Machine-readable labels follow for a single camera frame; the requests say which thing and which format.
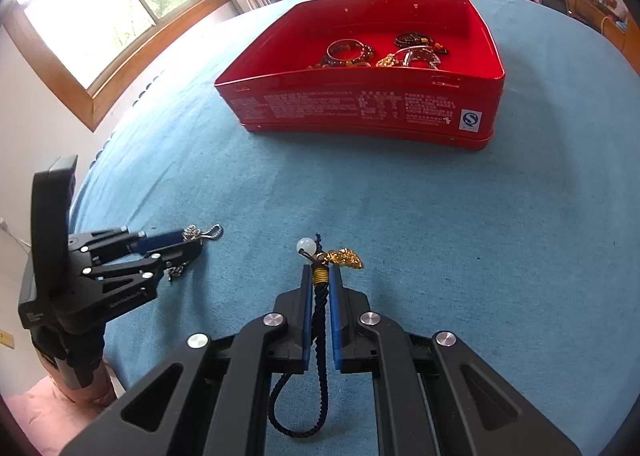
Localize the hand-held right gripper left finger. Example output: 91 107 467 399
60 265 315 456

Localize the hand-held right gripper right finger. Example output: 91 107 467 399
327 266 583 456

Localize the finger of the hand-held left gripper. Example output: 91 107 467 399
82 242 203 282
67 226 188 264

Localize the silver chain charm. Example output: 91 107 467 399
165 223 223 282

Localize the black cord gold charm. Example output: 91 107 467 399
267 233 366 437

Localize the red tin box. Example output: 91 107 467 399
214 0 506 151

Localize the multicoloured bead bracelet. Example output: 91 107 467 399
306 38 377 70

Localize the person's left forearm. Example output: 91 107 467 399
50 356 113 404

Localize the blue tablecloth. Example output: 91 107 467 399
67 0 640 456

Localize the pink cloth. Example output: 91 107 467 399
0 376 126 456

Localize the wooden desk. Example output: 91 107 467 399
565 0 636 62

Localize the wooden frame window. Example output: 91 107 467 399
0 0 241 132

